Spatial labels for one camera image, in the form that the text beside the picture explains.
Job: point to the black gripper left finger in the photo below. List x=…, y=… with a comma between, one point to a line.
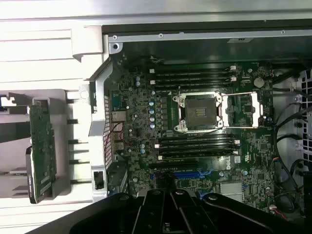
x=109, y=214

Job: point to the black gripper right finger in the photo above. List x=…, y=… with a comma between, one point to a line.
x=231, y=214

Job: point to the silver chipset heat sink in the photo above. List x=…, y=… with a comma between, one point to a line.
x=231, y=190

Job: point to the blue expansion slot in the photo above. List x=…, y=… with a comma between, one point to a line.
x=190, y=174

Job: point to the green motherboard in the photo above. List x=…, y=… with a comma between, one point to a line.
x=256, y=151

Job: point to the black RAM slot white clips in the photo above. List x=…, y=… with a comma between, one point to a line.
x=192, y=70
x=195, y=155
x=192, y=80
x=195, y=143

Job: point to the black expansion slot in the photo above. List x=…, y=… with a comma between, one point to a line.
x=170, y=166

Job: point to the black plastic air shroud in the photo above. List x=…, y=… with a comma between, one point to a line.
x=307, y=187

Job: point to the grey parts rack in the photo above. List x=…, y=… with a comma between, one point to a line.
x=62, y=146

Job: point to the CPU socket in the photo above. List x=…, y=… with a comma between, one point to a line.
x=197, y=104

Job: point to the silver coin battery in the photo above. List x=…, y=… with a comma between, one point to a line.
x=259, y=82

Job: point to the open black PC case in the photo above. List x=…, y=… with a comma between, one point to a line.
x=195, y=36

